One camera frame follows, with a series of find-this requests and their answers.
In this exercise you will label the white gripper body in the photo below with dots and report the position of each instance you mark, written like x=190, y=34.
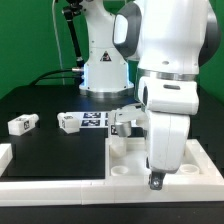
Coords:
x=165, y=141

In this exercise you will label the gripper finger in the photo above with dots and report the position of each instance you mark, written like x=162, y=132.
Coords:
x=156, y=180

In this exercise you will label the white square table top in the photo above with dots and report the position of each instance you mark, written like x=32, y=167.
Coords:
x=196, y=166

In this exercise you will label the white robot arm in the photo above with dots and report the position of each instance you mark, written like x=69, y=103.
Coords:
x=155, y=47

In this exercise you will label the printed marker sheet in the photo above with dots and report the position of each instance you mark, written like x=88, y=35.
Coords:
x=98, y=119

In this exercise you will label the white U-shaped fence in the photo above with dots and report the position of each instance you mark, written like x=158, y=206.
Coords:
x=106, y=191

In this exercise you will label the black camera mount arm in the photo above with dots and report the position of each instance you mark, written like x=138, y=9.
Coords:
x=72, y=10

